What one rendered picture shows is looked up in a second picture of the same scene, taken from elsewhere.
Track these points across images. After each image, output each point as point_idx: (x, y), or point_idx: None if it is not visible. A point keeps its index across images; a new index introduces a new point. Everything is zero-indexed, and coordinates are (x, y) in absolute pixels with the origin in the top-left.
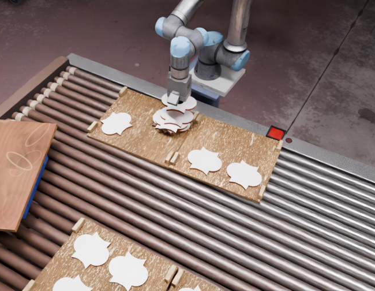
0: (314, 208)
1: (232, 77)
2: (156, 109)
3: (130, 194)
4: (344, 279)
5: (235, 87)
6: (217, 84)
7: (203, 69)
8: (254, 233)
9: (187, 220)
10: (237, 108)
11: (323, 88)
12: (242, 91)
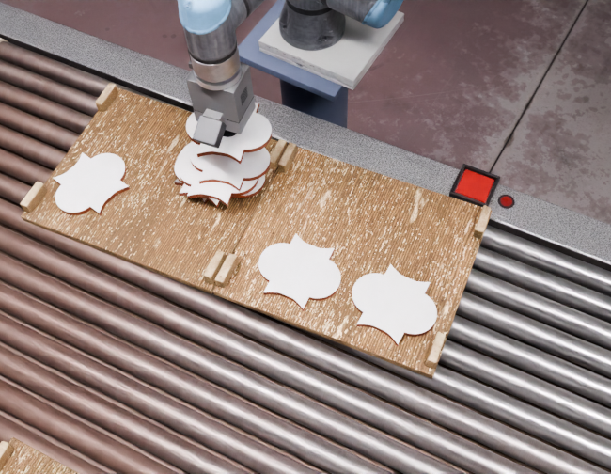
0: (566, 382)
1: (373, 38)
2: (186, 139)
3: (124, 367)
4: None
5: (399, 29)
6: (336, 59)
7: (301, 24)
8: (416, 458)
9: (257, 429)
10: (404, 80)
11: (597, 19)
12: (415, 38)
